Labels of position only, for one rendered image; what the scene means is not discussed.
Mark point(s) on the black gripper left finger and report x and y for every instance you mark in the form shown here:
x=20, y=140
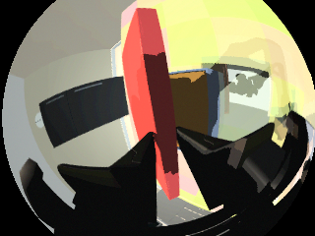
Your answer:
x=132, y=179

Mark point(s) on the red rectangular lid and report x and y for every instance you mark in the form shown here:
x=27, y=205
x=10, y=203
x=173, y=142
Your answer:
x=148, y=87

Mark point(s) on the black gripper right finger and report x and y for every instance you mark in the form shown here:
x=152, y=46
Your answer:
x=215, y=162

